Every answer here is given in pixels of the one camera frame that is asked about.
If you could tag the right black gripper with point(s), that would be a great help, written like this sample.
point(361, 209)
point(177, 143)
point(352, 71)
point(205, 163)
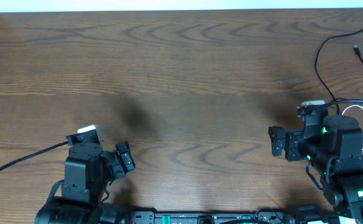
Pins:
point(278, 142)

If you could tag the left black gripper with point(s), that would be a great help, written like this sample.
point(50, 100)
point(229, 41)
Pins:
point(120, 164)

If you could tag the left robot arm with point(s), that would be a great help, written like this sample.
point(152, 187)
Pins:
point(89, 170)

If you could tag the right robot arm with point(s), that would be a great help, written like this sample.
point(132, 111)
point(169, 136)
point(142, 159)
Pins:
point(332, 145)

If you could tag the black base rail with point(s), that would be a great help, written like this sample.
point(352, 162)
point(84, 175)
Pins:
point(150, 217)

